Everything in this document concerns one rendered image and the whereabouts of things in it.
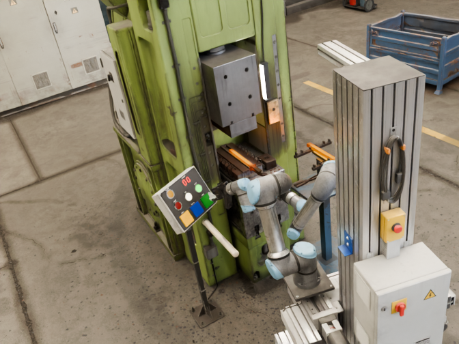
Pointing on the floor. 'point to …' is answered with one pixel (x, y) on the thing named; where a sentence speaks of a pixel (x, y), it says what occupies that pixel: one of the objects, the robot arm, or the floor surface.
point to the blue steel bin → (418, 44)
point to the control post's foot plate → (203, 320)
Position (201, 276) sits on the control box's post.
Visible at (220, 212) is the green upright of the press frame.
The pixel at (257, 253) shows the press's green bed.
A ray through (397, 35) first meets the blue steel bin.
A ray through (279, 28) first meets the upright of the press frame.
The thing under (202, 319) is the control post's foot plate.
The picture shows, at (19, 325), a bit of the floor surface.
